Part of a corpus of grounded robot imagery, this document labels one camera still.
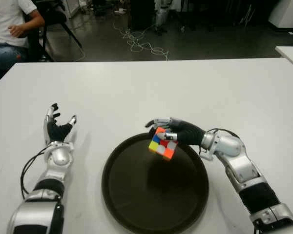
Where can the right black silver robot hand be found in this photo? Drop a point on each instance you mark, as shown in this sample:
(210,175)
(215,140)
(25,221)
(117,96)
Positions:
(188,134)

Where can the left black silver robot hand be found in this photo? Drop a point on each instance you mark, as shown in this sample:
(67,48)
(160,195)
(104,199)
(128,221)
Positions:
(55,130)

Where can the multicolour Rubik's cube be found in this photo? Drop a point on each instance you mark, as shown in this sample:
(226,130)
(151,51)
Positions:
(162,146)

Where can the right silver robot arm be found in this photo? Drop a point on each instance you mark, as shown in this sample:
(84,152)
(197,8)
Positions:
(246,168)

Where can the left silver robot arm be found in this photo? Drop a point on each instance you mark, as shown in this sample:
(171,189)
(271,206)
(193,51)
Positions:
(59,156)

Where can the dark brown round plate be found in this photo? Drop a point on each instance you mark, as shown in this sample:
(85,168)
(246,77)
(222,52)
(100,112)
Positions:
(155,187)

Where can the black chair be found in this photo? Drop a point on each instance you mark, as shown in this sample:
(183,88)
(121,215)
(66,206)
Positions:
(53,17)

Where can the seated person in white shirt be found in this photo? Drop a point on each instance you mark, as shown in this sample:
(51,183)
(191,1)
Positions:
(5,22)

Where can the white glass display case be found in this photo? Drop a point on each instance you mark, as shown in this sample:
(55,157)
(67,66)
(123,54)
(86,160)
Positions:
(72,7)

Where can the white neighbouring table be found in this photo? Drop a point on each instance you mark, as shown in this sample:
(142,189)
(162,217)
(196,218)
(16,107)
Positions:
(291,54)

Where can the white power strip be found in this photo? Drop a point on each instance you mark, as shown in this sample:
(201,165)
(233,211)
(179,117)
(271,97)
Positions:
(120,11)

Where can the white cabinet with black base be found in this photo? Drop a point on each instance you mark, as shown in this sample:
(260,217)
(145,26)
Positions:
(286,12)

